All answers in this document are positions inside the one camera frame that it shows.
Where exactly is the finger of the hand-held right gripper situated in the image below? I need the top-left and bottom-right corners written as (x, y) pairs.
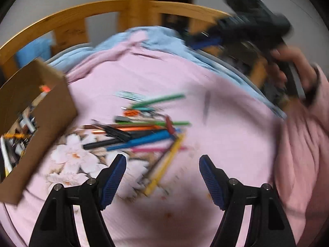
top-left (185, 34), bottom-right (225, 51)

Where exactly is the clear plastic tube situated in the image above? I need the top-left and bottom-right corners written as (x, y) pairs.
top-left (202, 90), bottom-right (212, 125)

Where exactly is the stationery heap inside box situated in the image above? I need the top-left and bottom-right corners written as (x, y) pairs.
top-left (0, 84), bottom-right (50, 177)

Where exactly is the brown cardboard box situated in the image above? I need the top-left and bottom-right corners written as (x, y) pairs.
top-left (0, 59), bottom-right (78, 205)

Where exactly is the person's right forearm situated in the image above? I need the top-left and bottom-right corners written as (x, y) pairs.
top-left (273, 64), bottom-right (329, 237)

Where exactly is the pink floral blanket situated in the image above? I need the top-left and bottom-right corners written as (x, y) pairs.
top-left (0, 31), bottom-right (299, 247)

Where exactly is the person's right hand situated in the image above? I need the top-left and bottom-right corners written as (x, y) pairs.
top-left (267, 47), bottom-right (319, 101)

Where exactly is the maroon cylinder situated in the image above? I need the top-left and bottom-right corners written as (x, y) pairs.
top-left (164, 115), bottom-right (176, 135)

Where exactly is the green pencil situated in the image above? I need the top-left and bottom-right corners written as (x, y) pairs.
top-left (131, 94), bottom-right (186, 108)
top-left (126, 120), bottom-right (191, 127)

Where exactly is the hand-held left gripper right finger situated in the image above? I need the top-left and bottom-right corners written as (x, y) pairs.
top-left (199, 155), bottom-right (297, 247)

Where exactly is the wooden bed frame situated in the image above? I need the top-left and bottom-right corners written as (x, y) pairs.
top-left (0, 0), bottom-right (270, 88)

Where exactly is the light blue quilt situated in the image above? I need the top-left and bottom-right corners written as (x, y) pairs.
top-left (46, 26), bottom-right (288, 119)

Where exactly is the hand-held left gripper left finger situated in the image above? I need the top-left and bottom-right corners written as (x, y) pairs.
top-left (28, 154), bottom-right (127, 247)

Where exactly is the pile of pencils and pens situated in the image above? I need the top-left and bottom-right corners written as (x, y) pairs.
top-left (83, 93), bottom-right (192, 196)

